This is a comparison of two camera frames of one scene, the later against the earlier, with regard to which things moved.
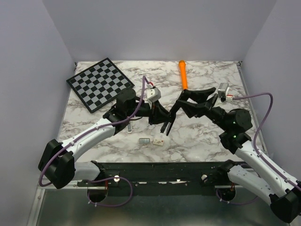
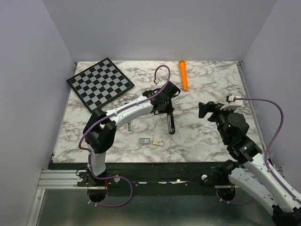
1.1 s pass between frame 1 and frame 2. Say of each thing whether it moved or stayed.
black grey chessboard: stayed
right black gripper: moved
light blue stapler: stayed
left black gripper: moved
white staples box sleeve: stayed
